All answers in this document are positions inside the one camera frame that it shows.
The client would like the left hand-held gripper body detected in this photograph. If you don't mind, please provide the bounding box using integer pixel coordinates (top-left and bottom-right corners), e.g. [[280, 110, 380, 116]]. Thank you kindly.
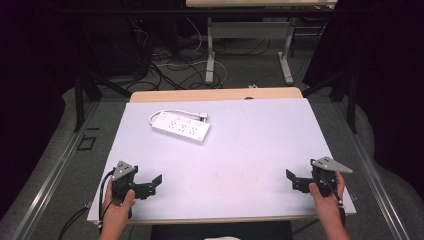
[[110, 160, 139, 200]]

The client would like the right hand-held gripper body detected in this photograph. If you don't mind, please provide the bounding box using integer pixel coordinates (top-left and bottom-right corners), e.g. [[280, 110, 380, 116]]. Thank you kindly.
[[310, 156, 354, 198]]

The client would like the person's right hand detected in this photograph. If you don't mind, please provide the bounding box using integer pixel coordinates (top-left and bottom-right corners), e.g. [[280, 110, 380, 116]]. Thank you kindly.
[[308, 171, 346, 214]]

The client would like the person's left hand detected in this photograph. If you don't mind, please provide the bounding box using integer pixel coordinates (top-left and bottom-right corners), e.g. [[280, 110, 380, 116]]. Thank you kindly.
[[101, 181, 136, 221]]

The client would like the white table cover sheet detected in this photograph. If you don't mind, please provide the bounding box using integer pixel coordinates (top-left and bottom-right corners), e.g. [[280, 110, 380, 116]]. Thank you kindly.
[[87, 97, 357, 223]]

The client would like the white power strip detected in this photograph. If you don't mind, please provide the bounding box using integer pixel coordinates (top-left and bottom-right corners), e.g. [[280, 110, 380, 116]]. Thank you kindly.
[[151, 111, 212, 145]]

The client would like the black metal stand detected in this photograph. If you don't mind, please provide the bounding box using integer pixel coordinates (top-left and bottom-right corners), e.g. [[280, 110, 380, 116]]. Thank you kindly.
[[301, 64, 359, 135], [73, 64, 133, 133]]

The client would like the wooden table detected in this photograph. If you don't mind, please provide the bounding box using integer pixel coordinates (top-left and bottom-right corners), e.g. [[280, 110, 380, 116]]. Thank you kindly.
[[87, 86, 357, 226]]

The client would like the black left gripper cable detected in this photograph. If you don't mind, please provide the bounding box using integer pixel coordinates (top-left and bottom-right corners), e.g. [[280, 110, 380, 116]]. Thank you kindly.
[[98, 169, 116, 234]]

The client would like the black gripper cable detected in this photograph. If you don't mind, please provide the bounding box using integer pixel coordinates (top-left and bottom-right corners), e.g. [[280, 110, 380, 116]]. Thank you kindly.
[[319, 179, 347, 228], [98, 169, 116, 234]]

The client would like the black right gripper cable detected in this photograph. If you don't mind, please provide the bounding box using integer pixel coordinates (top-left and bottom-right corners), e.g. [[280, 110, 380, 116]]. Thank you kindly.
[[319, 179, 347, 228]]

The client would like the aluminium floor rail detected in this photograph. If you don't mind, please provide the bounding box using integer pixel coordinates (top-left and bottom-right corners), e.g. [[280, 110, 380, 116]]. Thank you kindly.
[[333, 99, 412, 240], [12, 99, 102, 240]]

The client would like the white power strip cable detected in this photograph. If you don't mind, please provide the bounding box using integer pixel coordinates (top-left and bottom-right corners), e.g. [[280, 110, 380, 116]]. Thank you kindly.
[[148, 109, 209, 126]]

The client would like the black floor cables bundle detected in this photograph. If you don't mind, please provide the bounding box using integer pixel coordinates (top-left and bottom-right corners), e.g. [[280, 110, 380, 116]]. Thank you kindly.
[[106, 16, 221, 92]]

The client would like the white floor cable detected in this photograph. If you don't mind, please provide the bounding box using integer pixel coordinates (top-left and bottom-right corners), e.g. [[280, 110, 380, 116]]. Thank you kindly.
[[156, 17, 229, 90]]

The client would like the white frame desk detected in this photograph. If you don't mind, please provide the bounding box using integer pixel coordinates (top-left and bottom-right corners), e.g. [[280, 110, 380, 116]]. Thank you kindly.
[[185, 0, 338, 86]]

